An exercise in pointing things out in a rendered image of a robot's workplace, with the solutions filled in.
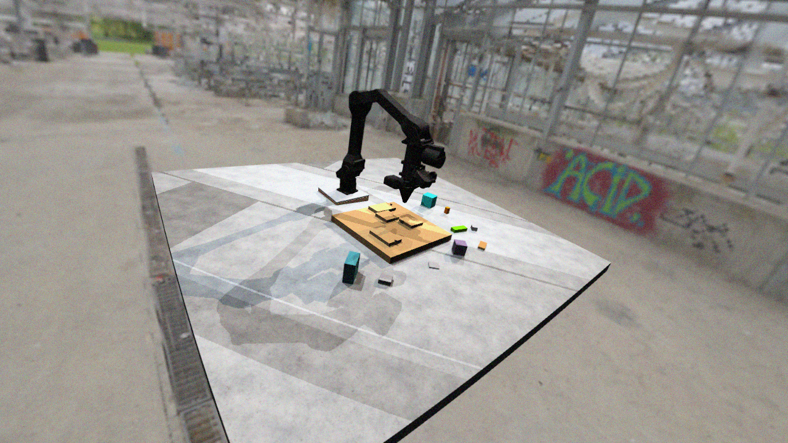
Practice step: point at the teal block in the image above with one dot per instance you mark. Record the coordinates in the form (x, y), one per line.
(351, 267)

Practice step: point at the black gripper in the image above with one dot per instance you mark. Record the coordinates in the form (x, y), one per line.
(404, 184)

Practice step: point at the teal cube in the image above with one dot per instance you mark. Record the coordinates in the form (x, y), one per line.
(428, 200)

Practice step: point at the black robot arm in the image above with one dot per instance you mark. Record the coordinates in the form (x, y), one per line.
(360, 104)

